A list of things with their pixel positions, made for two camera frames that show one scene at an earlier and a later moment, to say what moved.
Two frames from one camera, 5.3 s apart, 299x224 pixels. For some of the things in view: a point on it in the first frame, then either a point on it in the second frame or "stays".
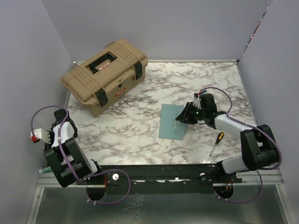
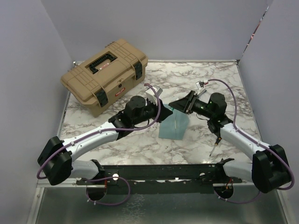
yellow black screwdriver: x=220 y=136 stays
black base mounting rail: x=161 y=178 stays
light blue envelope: x=169 y=128 stays
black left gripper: x=48 y=146 to x=164 y=113
